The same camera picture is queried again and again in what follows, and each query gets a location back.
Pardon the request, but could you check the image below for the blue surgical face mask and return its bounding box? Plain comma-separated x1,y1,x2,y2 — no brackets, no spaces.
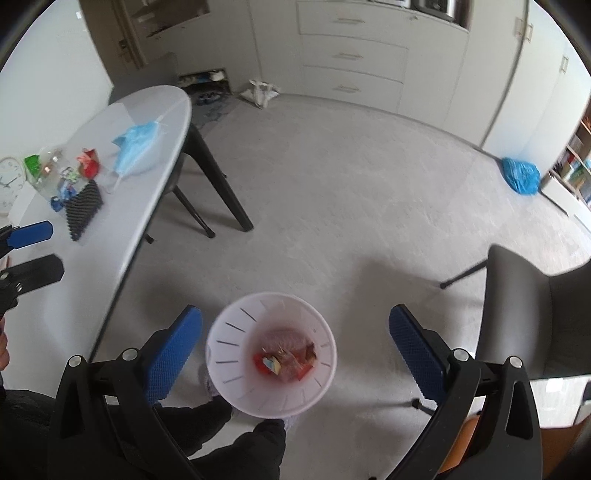
109,120,162,192

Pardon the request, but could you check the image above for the grey drawer cabinet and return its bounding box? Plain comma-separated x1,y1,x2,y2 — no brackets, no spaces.
249,1,469,128

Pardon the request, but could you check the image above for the white plastic bag on floor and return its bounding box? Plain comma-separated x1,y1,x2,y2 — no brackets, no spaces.
239,79,280,109

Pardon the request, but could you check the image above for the blue plastic bag on floor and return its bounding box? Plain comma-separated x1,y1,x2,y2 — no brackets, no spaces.
501,158,541,196

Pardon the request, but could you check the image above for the black foam mesh sleeve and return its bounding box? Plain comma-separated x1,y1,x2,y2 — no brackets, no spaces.
65,180,103,242

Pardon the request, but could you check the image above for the clear plastic container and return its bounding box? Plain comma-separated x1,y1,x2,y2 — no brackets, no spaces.
25,145,79,203

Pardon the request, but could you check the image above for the wooden bookshelf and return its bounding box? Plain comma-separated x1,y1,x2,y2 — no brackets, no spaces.
540,106,590,228

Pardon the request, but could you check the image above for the white plastic trash basket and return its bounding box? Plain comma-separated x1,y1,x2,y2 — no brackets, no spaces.
206,292,338,419

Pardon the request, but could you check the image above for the white round wall clock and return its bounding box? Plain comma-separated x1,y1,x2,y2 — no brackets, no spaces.
0,157,27,216

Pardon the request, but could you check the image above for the white oval table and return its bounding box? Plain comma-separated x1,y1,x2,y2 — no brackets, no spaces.
2,85,192,396

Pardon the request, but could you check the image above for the dark grey chair behind table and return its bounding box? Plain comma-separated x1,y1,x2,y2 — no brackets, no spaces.
108,53,235,238

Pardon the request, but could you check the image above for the red torn cardboard piece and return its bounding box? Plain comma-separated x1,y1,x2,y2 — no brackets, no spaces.
76,149,101,180

